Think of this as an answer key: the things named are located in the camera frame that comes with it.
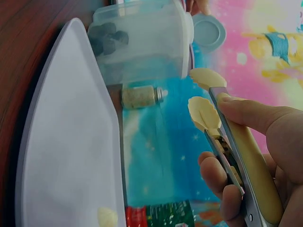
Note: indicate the yellow steel food tongs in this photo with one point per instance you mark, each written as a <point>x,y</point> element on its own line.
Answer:
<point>253,160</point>

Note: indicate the person's right thumb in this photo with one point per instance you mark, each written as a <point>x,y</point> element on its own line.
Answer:
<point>251,112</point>

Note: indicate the red and green packet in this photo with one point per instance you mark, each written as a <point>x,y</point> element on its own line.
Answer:
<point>161,215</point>

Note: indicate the person's left hand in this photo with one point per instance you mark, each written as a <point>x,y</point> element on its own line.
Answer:
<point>200,6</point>

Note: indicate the person's right hand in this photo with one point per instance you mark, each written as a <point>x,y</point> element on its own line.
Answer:
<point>284,132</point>

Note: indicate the pale yellow food piece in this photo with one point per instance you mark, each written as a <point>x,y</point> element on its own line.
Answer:
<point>107,217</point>

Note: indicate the small glass spice bottle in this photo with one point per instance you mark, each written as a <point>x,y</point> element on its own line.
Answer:
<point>139,97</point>

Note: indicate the white plate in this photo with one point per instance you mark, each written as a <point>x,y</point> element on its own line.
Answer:
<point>68,132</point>

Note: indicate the clear plastic container with lid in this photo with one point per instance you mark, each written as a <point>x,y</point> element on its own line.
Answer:
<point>151,42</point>

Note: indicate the pile of dark pieces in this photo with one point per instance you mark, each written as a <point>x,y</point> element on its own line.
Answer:
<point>107,37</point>

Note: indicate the person's left fingers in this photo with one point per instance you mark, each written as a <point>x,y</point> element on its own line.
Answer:
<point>200,6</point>

